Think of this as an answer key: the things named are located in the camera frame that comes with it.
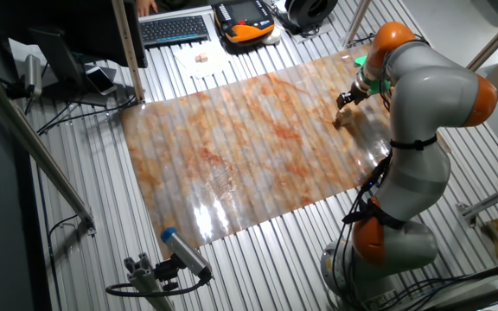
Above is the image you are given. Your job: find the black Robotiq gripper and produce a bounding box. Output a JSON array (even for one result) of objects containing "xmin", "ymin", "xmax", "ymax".
[{"xmin": 336, "ymin": 82, "xmax": 369, "ymax": 111}]

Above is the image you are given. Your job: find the light wooden block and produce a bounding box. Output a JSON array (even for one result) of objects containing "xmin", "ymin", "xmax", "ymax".
[{"xmin": 333, "ymin": 106, "xmax": 354, "ymax": 130}]

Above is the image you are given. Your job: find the black camera ball mount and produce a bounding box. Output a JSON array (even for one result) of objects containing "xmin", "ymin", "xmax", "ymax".
[{"xmin": 153, "ymin": 257, "xmax": 185, "ymax": 291}]

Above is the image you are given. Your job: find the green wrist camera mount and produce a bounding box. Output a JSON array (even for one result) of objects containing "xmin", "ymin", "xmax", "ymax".
[{"xmin": 354, "ymin": 54, "xmax": 393, "ymax": 95}]

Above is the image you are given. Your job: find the black computer keyboard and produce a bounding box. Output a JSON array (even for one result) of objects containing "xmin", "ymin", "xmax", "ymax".
[{"xmin": 138, "ymin": 15, "xmax": 211, "ymax": 48}]

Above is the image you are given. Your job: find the black monitor stand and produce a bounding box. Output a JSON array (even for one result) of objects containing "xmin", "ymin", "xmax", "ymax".
[{"xmin": 28, "ymin": 26, "xmax": 112, "ymax": 108}]

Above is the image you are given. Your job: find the orange marble pattern mat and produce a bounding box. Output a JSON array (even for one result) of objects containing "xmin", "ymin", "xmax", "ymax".
[{"xmin": 120, "ymin": 42, "xmax": 401, "ymax": 260}]

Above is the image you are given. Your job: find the silver camera with blue cap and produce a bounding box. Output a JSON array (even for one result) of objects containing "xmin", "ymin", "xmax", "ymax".
[{"xmin": 160, "ymin": 227, "xmax": 214, "ymax": 280}]

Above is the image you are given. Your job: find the black computer monitor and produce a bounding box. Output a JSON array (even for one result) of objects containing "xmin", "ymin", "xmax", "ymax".
[{"xmin": 0, "ymin": 0, "xmax": 149, "ymax": 69}]

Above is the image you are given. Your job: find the white smartphone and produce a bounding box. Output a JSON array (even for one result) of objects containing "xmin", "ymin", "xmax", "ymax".
[{"xmin": 85, "ymin": 66, "xmax": 118, "ymax": 96}]

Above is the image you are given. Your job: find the black filament spool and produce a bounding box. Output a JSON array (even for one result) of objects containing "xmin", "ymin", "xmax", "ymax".
[{"xmin": 284, "ymin": 0, "xmax": 339, "ymax": 30}]

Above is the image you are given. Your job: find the person's bare hand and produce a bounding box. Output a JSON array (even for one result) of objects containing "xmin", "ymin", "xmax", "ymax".
[{"xmin": 135, "ymin": 0, "xmax": 159, "ymax": 17}]

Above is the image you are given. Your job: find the thick black camera cable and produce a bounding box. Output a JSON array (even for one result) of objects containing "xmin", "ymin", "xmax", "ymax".
[{"xmin": 105, "ymin": 276, "xmax": 209, "ymax": 298}]

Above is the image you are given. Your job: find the white paper sheet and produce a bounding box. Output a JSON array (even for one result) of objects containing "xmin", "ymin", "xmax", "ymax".
[{"xmin": 173, "ymin": 42, "xmax": 233, "ymax": 80}]

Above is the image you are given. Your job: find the grey spool base plate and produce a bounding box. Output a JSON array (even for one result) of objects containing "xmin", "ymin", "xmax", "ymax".
[{"xmin": 290, "ymin": 21, "xmax": 335, "ymax": 45}]

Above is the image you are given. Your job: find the dark metal bar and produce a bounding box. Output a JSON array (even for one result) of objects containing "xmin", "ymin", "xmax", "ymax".
[{"xmin": 421, "ymin": 282, "xmax": 498, "ymax": 311}]

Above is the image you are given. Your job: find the plain silver cylindrical camera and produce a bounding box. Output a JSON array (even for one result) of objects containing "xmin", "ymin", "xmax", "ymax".
[{"xmin": 23, "ymin": 54, "xmax": 43, "ymax": 98}]

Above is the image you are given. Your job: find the beige upright post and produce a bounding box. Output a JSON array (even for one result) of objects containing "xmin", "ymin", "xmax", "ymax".
[{"xmin": 111, "ymin": 0, "xmax": 146, "ymax": 104}]

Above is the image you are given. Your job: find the aluminium upright post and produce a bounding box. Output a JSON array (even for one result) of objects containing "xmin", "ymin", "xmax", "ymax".
[{"xmin": 342, "ymin": 0, "xmax": 372, "ymax": 48}]

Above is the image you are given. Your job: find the thin black table cable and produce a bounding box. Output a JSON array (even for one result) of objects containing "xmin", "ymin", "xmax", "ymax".
[{"xmin": 36, "ymin": 94, "xmax": 137, "ymax": 135}]

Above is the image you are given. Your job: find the long slanted aluminium bar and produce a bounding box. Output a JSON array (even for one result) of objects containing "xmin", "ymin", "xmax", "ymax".
[{"xmin": 0, "ymin": 60, "xmax": 97, "ymax": 237}]

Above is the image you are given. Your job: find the short aluminium profile mount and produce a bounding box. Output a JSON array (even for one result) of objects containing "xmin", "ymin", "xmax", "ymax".
[{"xmin": 123, "ymin": 252, "xmax": 176, "ymax": 311}]

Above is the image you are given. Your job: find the aluminium frame bar with bracket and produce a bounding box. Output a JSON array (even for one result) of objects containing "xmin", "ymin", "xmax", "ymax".
[{"xmin": 456, "ymin": 176, "xmax": 498, "ymax": 228}]

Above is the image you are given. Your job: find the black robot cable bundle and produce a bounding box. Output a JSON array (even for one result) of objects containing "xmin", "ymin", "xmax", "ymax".
[{"xmin": 333, "ymin": 36, "xmax": 431, "ymax": 310}]

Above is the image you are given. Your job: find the orange black teach pendant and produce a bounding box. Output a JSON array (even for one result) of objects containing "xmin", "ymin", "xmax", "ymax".
[{"xmin": 212, "ymin": 0, "xmax": 276, "ymax": 46}]

